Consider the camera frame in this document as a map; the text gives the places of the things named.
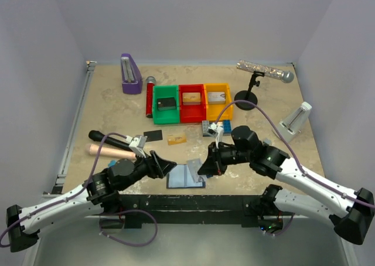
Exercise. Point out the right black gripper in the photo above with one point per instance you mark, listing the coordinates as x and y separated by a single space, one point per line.
214 165

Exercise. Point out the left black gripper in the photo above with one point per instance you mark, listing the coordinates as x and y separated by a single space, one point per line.
157 165

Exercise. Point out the navy blue card holder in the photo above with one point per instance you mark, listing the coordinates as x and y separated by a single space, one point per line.
180 178

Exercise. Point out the silver VIP card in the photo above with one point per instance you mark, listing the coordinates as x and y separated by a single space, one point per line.
193 166

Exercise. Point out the gold card from holder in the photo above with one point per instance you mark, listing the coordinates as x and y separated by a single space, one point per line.
175 139

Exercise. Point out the black VIP card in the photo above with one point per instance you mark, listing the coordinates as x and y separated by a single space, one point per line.
155 135

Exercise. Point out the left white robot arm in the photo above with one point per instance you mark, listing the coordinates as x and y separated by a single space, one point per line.
99 194

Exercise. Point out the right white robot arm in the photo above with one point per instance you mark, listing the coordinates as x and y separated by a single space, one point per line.
350 212

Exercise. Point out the black credit card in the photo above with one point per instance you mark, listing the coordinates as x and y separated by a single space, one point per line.
165 104

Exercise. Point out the silver credit card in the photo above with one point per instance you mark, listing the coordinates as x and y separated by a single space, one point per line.
216 97

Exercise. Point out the gold credit card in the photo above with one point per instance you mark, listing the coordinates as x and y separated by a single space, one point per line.
191 99

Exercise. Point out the blue grey lego block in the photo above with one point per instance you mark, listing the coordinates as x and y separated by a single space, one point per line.
225 124

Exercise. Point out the green plastic bin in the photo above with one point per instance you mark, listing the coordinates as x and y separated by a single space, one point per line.
170 116

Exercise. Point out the orange blue toy block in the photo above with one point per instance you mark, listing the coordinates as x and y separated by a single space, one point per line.
112 163

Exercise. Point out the red plastic bin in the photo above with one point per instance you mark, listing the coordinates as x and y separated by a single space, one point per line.
192 113

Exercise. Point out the yellow plastic bin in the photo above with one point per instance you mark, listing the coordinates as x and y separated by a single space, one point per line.
213 111

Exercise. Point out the pink microphone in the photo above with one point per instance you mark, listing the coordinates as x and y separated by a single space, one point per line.
93 149

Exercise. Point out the black microphone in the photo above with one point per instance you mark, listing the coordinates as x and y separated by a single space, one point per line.
97 136

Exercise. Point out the black microphone stand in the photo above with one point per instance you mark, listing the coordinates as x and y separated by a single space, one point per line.
246 99

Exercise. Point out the red microphone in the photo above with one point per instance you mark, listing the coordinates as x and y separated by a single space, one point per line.
150 83

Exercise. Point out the purple metronome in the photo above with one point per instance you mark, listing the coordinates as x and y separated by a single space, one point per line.
131 77

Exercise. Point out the white metronome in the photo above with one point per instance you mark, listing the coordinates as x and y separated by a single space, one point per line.
291 125

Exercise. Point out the glitter silver microphone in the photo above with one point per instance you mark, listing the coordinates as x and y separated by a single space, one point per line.
272 72

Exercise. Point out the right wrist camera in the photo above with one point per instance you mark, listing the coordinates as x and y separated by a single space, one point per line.
216 131

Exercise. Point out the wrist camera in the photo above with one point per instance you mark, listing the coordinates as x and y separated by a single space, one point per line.
216 131
136 144

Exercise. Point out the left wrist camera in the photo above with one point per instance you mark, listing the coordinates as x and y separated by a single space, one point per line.
136 144

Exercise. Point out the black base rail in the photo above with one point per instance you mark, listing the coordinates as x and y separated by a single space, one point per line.
202 209

